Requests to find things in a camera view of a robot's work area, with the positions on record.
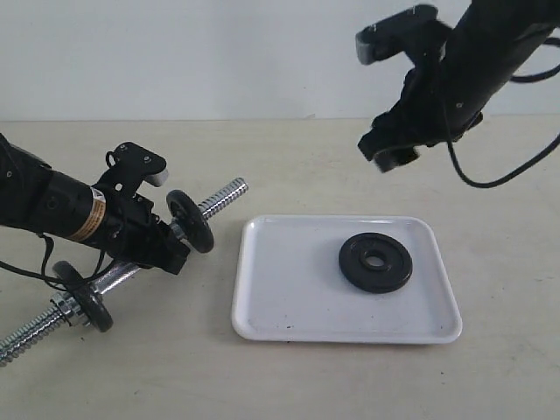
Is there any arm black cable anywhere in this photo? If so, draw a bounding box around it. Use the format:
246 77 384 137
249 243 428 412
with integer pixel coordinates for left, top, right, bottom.
0 231 110 292
437 37 560 190

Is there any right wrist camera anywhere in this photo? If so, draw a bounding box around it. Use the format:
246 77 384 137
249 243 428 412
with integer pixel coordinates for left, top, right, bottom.
354 3 452 67

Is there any black weight plate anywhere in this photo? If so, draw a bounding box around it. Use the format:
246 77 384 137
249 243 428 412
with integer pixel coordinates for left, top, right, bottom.
166 190 214 254
53 261 114 333
338 232 413 294

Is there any chrome threaded dumbbell bar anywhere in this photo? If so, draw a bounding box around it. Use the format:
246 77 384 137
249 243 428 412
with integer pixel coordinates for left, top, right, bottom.
1 178 249 367

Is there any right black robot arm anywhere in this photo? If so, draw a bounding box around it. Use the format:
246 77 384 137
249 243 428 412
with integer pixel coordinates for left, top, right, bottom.
355 1 559 172

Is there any chrome star collar nut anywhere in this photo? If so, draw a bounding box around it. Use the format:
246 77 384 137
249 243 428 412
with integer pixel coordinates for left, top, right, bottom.
51 291 90 326

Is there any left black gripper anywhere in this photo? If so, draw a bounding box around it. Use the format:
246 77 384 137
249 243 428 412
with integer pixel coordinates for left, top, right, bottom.
94 192 191 275

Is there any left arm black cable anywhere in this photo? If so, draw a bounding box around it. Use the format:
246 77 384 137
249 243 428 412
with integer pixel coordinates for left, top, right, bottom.
0 231 110 292

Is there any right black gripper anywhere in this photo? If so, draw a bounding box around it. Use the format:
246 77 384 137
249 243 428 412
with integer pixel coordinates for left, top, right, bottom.
358 51 483 173

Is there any white plastic tray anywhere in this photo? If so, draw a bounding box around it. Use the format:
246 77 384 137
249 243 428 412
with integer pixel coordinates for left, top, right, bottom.
231 214 463 345

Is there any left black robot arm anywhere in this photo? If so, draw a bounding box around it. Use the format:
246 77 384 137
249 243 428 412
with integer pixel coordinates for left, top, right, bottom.
1 137 190 274

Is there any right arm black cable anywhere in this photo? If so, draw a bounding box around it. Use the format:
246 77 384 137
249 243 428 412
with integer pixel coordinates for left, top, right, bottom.
437 37 560 190

